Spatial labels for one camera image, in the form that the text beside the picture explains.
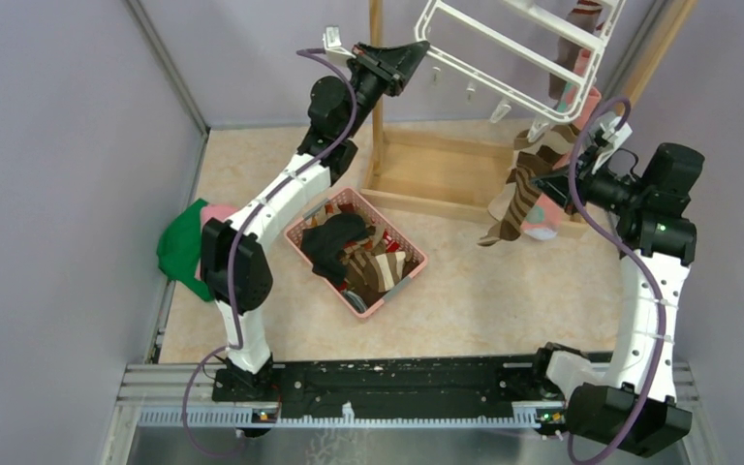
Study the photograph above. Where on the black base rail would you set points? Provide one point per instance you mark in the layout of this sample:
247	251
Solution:
504	392

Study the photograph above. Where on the wooden rack stand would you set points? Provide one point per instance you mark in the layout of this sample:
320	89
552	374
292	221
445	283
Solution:
434	174

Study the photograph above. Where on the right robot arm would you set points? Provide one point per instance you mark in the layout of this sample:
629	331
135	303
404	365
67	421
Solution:
632	406

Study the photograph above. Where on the pink plastic basket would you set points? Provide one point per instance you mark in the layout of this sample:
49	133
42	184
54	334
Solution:
349	200

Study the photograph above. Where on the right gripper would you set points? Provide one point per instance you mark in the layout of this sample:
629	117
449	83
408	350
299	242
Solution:
557	187

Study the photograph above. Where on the tan brown striped sock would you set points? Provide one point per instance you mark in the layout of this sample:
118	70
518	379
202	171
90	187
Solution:
518	208

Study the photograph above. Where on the pink folded cloth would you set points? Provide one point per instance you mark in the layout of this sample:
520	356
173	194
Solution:
215	211

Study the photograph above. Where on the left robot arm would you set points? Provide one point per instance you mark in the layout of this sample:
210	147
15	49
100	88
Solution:
233	264

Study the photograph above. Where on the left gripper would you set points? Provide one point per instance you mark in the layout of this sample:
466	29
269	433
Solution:
407	57

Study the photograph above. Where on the green cloth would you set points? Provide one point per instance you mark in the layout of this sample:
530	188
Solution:
179	250

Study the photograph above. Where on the white clip hanger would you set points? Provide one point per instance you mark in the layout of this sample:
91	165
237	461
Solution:
547	117

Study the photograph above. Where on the maroon striped sock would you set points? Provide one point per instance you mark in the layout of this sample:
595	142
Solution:
586	16

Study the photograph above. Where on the striped socks in basket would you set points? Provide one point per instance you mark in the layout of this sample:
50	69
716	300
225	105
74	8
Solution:
373	270

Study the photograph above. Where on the cream brown wide-striped sock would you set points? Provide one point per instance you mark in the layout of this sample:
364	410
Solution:
554	147

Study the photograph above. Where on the pink sock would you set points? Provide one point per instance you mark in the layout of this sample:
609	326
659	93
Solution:
546	220

